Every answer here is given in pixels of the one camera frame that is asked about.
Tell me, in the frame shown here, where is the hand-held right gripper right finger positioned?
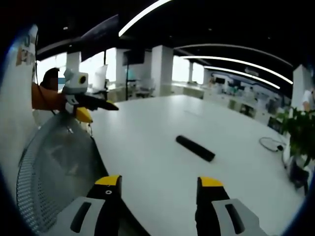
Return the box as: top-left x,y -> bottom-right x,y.
195,176 -> 269,236

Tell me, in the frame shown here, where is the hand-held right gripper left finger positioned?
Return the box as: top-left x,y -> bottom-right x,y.
48,174 -> 123,236

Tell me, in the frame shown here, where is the black remote control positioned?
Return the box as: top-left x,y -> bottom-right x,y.
175,135 -> 216,163

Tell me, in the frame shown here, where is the person's dark-haired head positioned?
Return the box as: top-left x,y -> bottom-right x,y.
40,68 -> 60,89

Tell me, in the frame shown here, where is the grey mesh office chair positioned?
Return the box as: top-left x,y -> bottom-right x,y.
15,112 -> 109,235

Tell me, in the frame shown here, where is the black hanging monitor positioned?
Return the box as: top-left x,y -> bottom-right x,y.
123,48 -> 146,65

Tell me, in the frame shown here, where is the dark object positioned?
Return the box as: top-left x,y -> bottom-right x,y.
287,157 -> 311,195

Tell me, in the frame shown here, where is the long ceiling light strip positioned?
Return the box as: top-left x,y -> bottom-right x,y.
203,65 -> 282,90
183,56 -> 294,85
118,0 -> 173,38

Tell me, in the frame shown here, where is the green potted plant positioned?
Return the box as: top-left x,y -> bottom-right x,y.
277,105 -> 315,168

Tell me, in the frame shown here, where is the wall poster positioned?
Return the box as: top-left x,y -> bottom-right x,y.
15,24 -> 38,67

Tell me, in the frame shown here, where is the thin cable loop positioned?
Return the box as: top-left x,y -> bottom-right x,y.
259,136 -> 287,153

